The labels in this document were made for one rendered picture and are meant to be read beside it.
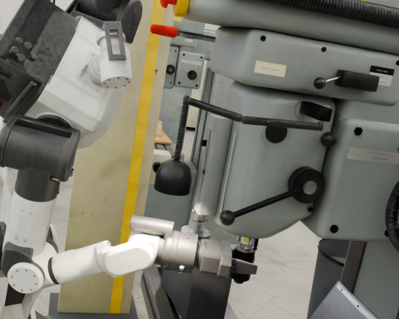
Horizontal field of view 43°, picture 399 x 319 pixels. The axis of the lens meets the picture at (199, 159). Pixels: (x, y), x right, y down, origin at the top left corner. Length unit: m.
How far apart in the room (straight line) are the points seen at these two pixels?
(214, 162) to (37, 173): 0.36
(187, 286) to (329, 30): 0.78
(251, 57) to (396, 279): 0.67
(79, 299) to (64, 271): 1.95
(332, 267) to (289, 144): 2.08
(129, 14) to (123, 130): 1.53
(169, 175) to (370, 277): 0.65
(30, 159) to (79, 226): 1.88
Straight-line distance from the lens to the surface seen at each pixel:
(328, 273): 3.06
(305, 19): 0.93
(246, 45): 0.92
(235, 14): 0.89
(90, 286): 3.09
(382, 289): 1.35
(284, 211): 1.03
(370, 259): 1.38
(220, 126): 1.02
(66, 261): 1.18
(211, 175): 1.04
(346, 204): 1.06
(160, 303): 1.50
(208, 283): 1.39
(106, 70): 1.08
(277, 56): 0.93
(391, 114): 1.07
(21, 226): 1.15
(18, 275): 1.19
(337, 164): 1.03
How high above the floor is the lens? 1.69
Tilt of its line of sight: 13 degrees down
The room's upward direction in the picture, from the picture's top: 10 degrees clockwise
